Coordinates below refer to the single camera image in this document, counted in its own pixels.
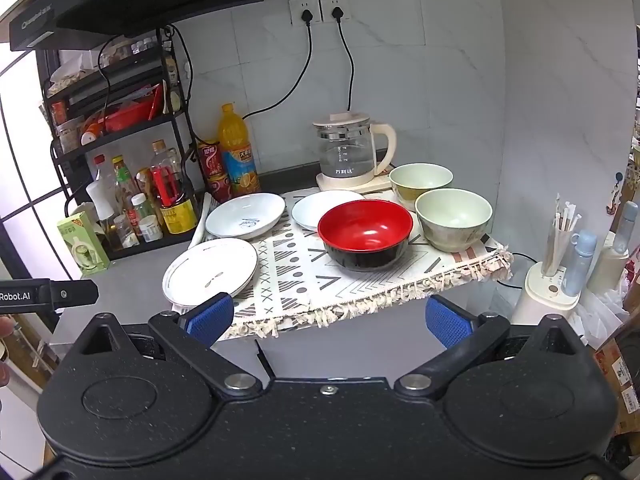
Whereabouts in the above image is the blue baby bottle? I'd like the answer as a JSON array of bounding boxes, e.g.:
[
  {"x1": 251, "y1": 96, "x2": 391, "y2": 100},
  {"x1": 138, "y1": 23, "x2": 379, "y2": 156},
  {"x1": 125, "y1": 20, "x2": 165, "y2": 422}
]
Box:
[{"x1": 561, "y1": 230, "x2": 599, "y2": 302}]

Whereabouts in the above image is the red and black bowl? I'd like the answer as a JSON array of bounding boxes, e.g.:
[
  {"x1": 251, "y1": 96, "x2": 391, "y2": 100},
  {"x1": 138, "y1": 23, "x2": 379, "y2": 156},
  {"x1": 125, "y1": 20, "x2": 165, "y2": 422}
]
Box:
[{"x1": 318, "y1": 200, "x2": 414, "y2": 273}]

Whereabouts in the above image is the green carton box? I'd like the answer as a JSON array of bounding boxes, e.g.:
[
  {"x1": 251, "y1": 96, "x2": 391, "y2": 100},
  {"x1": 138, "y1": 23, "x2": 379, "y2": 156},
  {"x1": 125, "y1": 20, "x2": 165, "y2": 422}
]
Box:
[{"x1": 56, "y1": 210, "x2": 111, "y2": 276}]

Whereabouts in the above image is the bundle of white chopsticks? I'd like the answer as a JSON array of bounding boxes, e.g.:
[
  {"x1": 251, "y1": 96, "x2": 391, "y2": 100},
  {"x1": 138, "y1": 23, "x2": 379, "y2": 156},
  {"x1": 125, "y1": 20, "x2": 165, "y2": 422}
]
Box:
[{"x1": 542, "y1": 192, "x2": 584, "y2": 277}]

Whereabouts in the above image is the soy sauce bottle red handle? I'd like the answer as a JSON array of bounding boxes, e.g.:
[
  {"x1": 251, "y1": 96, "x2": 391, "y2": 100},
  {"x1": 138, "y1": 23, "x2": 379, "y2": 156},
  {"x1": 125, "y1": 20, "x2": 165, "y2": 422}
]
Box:
[{"x1": 149, "y1": 140, "x2": 199, "y2": 235}]

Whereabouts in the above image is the green bottle with white cap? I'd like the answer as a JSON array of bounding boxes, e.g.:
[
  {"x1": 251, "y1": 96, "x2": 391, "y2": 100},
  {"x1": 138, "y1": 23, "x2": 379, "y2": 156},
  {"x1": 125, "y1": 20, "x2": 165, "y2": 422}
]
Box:
[{"x1": 131, "y1": 193, "x2": 153, "y2": 232}]

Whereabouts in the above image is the clear glass jar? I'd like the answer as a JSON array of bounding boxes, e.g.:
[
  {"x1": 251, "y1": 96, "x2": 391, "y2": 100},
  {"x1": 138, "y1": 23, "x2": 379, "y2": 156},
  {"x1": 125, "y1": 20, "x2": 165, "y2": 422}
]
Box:
[{"x1": 114, "y1": 214, "x2": 139, "y2": 251}]

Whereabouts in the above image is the cardboard box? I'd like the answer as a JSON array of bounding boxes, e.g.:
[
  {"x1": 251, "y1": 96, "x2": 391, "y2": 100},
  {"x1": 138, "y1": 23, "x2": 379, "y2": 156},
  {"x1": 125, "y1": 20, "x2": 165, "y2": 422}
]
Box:
[{"x1": 592, "y1": 305, "x2": 640, "y2": 437}]

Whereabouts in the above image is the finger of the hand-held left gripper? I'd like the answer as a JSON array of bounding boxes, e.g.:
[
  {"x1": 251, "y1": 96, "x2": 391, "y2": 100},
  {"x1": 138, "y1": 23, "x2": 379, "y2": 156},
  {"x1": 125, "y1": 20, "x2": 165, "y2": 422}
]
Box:
[{"x1": 37, "y1": 280, "x2": 99, "y2": 307}]

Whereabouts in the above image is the glass kettle with cream handle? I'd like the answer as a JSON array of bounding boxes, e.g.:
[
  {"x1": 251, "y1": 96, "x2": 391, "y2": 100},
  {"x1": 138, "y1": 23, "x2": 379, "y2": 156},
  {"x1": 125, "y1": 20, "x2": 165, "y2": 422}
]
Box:
[{"x1": 312, "y1": 112, "x2": 398, "y2": 187}]

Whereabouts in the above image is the person's left hand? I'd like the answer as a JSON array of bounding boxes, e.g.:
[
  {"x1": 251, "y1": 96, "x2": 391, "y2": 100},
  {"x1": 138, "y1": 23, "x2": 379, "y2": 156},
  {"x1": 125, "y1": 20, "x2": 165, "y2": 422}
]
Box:
[{"x1": 0, "y1": 314, "x2": 15, "y2": 389}]

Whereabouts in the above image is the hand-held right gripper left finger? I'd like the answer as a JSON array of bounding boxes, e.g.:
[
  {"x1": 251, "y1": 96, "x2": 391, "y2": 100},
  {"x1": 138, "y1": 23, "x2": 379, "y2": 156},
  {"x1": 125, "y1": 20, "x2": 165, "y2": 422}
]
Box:
[{"x1": 75, "y1": 292, "x2": 264, "y2": 402}]

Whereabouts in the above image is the orange juice bottle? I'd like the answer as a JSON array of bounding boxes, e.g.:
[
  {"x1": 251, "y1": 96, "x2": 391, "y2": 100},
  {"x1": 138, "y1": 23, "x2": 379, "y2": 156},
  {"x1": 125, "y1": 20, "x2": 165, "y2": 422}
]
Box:
[{"x1": 217, "y1": 103, "x2": 261, "y2": 200}]

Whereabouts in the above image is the patterned fringed table cloth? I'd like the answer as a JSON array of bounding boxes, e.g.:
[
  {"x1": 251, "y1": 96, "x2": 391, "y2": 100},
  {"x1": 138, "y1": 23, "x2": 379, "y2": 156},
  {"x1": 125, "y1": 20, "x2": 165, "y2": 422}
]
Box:
[{"x1": 172, "y1": 187, "x2": 514, "y2": 342}]

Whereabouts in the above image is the white wall outlet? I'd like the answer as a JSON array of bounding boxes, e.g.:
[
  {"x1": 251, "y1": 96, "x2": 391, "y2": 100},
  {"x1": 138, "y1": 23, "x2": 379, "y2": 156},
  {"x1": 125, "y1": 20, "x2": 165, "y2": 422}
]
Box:
[
  {"x1": 320, "y1": 0, "x2": 350, "y2": 24},
  {"x1": 289, "y1": 0, "x2": 321, "y2": 25}
]

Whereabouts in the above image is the black power cable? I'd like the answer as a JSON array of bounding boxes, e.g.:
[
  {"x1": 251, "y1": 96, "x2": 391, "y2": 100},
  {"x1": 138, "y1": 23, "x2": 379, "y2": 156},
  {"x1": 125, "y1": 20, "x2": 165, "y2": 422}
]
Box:
[
  {"x1": 191, "y1": 7, "x2": 315, "y2": 147},
  {"x1": 334, "y1": 6, "x2": 358, "y2": 117}
]

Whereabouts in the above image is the brown sauce bottle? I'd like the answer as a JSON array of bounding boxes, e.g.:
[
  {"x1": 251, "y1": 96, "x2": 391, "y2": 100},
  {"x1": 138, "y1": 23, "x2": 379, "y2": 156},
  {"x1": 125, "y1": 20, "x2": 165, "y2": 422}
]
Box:
[{"x1": 136, "y1": 167, "x2": 156, "y2": 202}]

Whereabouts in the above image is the cream kettle base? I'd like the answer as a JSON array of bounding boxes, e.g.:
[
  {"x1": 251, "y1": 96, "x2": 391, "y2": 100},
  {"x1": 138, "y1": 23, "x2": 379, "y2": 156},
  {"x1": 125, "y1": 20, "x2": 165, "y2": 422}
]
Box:
[{"x1": 315, "y1": 170, "x2": 396, "y2": 195}]

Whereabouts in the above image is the cream bottle warmer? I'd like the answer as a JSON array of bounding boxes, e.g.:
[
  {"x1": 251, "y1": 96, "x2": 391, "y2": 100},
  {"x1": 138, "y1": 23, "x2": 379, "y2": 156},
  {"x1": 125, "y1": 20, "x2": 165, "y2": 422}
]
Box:
[{"x1": 587, "y1": 202, "x2": 639, "y2": 294}]

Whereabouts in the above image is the black metal spice rack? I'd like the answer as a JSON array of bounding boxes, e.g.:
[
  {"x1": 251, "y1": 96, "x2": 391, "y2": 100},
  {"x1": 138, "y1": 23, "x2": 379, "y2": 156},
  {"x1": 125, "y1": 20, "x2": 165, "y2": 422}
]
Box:
[{"x1": 42, "y1": 25, "x2": 212, "y2": 262}]

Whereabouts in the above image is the black framed window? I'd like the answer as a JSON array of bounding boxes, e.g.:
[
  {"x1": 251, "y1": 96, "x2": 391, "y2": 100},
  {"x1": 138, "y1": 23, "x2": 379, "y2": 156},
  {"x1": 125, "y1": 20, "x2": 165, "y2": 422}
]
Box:
[{"x1": 0, "y1": 40, "x2": 87, "y2": 282}]

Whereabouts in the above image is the cream countertop appliance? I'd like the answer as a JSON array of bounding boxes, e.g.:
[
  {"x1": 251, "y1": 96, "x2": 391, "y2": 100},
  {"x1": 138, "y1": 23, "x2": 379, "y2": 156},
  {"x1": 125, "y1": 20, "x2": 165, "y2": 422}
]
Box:
[{"x1": 510, "y1": 260, "x2": 584, "y2": 327}]

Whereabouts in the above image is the red plastic package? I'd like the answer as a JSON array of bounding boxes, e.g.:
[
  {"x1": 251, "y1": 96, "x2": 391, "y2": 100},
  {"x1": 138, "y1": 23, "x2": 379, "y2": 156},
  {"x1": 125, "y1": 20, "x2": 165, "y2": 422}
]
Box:
[{"x1": 97, "y1": 95, "x2": 164, "y2": 134}]

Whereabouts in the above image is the pale green bowl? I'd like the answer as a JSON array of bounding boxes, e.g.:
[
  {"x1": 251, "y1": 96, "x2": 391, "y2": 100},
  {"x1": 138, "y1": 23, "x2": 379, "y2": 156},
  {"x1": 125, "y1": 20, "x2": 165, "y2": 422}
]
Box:
[
  {"x1": 415, "y1": 188, "x2": 494, "y2": 254},
  {"x1": 389, "y1": 162, "x2": 455, "y2": 212}
]

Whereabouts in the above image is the red drink can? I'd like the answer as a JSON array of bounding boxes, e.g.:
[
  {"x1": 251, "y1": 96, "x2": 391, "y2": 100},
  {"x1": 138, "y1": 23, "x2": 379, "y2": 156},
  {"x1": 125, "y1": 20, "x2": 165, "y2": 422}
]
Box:
[
  {"x1": 206, "y1": 172, "x2": 232, "y2": 205},
  {"x1": 196, "y1": 140, "x2": 224, "y2": 177}
]

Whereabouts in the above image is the red capped sauce bottle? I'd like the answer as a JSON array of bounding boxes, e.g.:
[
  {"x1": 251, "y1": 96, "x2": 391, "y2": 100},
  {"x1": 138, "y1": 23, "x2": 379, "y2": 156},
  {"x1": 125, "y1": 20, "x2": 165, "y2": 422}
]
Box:
[{"x1": 92, "y1": 154, "x2": 120, "y2": 196}]

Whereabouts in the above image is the white plastic jar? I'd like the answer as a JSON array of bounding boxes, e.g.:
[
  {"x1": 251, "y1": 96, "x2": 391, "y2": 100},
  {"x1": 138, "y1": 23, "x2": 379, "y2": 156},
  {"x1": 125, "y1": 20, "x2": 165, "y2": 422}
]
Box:
[{"x1": 139, "y1": 215, "x2": 164, "y2": 243}]

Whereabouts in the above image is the white plastic bag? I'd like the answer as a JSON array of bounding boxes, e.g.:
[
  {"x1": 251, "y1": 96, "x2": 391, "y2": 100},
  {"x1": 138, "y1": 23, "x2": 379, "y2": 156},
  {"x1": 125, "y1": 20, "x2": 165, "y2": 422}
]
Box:
[{"x1": 575, "y1": 280, "x2": 632, "y2": 352}]

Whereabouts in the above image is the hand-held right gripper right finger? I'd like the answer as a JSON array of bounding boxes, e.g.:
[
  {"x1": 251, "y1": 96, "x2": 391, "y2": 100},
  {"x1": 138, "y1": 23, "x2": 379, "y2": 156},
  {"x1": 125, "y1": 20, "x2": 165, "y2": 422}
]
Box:
[{"x1": 394, "y1": 295, "x2": 596, "y2": 402}]

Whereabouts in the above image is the white plate with brown rim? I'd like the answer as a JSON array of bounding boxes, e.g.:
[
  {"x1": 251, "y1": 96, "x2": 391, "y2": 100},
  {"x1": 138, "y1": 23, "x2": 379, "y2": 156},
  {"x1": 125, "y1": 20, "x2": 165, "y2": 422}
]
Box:
[{"x1": 162, "y1": 238, "x2": 259, "y2": 309}]

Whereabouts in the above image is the white bowl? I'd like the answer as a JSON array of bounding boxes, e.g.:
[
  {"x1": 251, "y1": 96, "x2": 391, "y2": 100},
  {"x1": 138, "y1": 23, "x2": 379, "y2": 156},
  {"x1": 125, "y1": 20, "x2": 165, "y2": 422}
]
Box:
[{"x1": 291, "y1": 190, "x2": 367, "y2": 233}]

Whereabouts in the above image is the glass oil bottle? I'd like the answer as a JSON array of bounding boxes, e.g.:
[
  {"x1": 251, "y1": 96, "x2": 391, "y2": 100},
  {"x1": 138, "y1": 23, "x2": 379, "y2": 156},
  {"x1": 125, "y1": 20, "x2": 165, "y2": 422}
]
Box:
[{"x1": 86, "y1": 182, "x2": 124, "y2": 253}]

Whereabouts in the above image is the white plate with blue print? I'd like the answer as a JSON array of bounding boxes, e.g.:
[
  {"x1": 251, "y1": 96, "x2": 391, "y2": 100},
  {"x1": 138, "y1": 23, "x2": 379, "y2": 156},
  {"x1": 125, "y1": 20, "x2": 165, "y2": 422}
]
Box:
[{"x1": 205, "y1": 192, "x2": 287, "y2": 240}]

